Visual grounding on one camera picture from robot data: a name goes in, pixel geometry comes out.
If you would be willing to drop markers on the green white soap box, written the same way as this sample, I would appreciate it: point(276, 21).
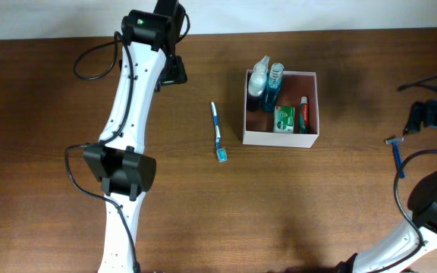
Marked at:
point(283, 119)

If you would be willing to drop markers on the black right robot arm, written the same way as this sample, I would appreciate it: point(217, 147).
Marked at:
point(417, 234)

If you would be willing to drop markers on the blue mouthwash bottle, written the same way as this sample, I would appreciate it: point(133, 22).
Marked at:
point(273, 87)

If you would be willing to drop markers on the green white toothpaste tube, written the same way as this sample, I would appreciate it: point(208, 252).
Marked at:
point(304, 116)

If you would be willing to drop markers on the blue disposable razor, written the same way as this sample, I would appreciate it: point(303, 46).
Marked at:
point(394, 142)

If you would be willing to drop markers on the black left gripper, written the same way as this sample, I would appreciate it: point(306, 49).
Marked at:
point(177, 73)

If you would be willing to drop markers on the blue white toothbrush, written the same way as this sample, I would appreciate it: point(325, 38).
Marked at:
point(221, 153)

